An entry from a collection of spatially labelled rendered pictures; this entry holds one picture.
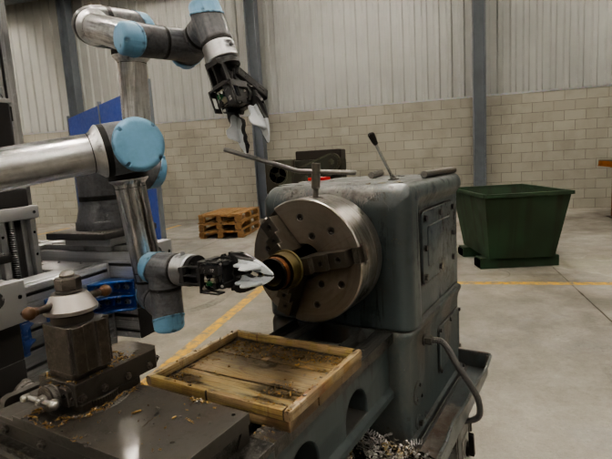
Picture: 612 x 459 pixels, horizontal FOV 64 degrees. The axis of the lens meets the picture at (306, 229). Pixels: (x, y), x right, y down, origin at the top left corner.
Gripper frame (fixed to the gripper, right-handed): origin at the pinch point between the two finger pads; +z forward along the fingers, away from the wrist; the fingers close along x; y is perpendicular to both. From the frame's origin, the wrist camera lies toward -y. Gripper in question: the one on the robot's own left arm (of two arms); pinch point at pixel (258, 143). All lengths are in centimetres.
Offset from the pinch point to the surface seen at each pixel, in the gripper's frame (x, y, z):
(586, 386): 18, -199, 152
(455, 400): 3, -54, 89
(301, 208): 1.1, -7.1, 17.5
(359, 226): 11.9, -11.7, 26.4
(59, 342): -10, 54, 28
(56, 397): -11, 56, 35
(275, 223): -5.5, -3.7, 18.9
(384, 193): 15.9, -24.1, 20.6
